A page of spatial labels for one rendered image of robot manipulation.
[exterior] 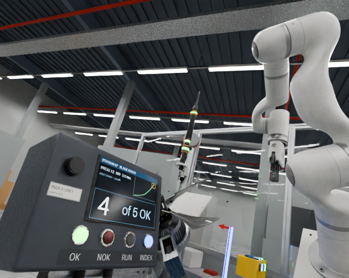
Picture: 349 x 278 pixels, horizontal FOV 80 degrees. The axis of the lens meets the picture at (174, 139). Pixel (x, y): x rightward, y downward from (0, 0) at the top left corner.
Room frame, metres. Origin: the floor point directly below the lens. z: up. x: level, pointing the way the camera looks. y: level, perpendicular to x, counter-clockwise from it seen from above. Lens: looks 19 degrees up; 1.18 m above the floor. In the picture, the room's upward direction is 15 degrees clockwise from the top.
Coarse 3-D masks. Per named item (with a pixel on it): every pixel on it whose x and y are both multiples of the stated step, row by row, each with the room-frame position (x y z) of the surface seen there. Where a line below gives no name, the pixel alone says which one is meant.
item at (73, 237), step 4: (76, 228) 0.34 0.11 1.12; (80, 228) 0.34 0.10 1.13; (84, 228) 0.35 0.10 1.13; (72, 232) 0.34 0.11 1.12; (76, 232) 0.34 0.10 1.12; (80, 232) 0.34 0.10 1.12; (84, 232) 0.35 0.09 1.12; (88, 232) 0.36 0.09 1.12; (72, 236) 0.34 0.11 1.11; (76, 236) 0.34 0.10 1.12; (80, 236) 0.34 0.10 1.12; (84, 236) 0.35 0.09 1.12; (72, 240) 0.34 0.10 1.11; (76, 240) 0.34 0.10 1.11; (80, 240) 0.34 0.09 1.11; (84, 240) 0.35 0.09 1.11; (76, 244) 0.34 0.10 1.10
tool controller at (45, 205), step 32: (32, 160) 0.36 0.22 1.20; (64, 160) 0.33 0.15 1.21; (96, 160) 0.37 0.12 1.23; (32, 192) 0.32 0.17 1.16; (64, 192) 0.33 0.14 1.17; (128, 192) 0.42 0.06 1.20; (160, 192) 0.50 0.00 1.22; (0, 224) 0.36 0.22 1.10; (32, 224) 0.30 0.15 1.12; (64, 224) 0.33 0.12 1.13; (96, 224) 0.37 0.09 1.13; (128, 224) 0.42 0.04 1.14; (0, 256) 0.32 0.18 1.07; (32, 256) 0.30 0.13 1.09; (64, 256) 0.33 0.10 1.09; (96, 256) 0.37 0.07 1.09; (128, 256) 0.42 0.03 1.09
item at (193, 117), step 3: (192, 114) 1.19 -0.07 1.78; (192, 117) 1.18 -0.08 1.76; (195, 117) 1.19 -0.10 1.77; (192, 120) 1.18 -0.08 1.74; (189, 123) 1.19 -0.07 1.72; (192, 123) 1.19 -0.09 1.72; (189, 126) 1.19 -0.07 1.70; (192, 126) 1.19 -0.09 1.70; (189, 129) 1.19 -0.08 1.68; (192, 129) 1.19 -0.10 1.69; (189, 132) 1.18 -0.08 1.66; (186, 135) 1.19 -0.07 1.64; (189, 135) 1.18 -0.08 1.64; (186, 141) 1.19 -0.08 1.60; (186, 144) 1.18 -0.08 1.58
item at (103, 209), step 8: (96, 192) 0.37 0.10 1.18; (104, 192) 0.38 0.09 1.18; (112, 192) 0.39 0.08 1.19; (96, 200) 0.37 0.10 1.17; (104, 200) 0.38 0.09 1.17; (112, 200) 0.39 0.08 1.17; (96, 208) 0.37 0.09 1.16; (104, 208) 0.38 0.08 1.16; (112, 208) 0.39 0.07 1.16; (88, 216) 0.36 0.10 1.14; (96, 216) 0.37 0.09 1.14; (104, 216) 0.38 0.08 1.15; (112, 216) 0.39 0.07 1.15
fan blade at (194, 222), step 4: (172, 212) 1.13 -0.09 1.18; (176, 216) 1.07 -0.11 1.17; (180, 216) 1.07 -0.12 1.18; (184, 216) 1.07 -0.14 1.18; (188, 216) 1.08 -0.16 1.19; (192, 216) 1.09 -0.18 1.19; (196, 216) 1.14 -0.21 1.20; (184, 220) 1.03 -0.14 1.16; (188, 220) 1.03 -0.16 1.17; (192, 220) 1.03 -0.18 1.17; (196, 220) 1.03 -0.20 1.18; (200, 220) 1.04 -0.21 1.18; (204, 220) 1.04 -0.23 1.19; (208, 220) 1.05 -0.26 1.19; (212, 220) 1.05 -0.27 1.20; (216, 220) 1.05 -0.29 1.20; (188, 224) 0.99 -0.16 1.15; (192, 224) 0.99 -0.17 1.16; (196, 224) 0.99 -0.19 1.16; (200, 224) 0.99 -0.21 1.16; (204, 224) 0.99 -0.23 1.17; (192, 228) 0.96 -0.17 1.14; (196, 228) 0.96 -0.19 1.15
